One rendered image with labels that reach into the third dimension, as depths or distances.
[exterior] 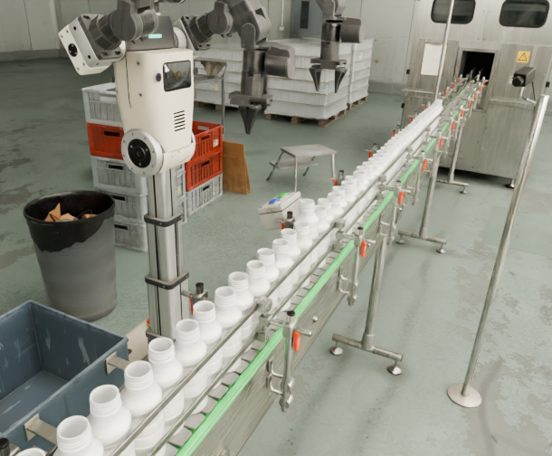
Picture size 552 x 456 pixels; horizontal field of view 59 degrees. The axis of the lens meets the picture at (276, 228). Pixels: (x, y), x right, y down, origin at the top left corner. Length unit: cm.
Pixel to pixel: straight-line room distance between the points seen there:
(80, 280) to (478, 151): 419
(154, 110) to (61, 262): 134
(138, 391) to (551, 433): 210
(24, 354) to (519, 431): 199
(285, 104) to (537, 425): 609
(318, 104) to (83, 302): 544
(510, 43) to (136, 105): 434
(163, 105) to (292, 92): 613
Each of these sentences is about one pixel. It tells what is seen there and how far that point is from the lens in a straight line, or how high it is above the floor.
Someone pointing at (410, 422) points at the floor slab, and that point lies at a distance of 237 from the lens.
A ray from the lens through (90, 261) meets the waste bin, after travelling 271.
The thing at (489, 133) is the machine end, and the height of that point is 55.
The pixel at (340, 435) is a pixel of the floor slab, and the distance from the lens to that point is 224.
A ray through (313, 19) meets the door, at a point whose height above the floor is 142.
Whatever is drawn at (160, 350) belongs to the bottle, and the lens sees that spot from 79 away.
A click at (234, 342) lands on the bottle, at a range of 91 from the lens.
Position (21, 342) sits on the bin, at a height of 85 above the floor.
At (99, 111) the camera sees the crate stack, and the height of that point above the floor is 97.
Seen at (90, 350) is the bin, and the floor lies 87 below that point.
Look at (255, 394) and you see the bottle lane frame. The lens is 103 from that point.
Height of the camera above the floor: 163
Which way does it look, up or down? 25 degrees down
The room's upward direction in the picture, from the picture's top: 3 degrees clockwise
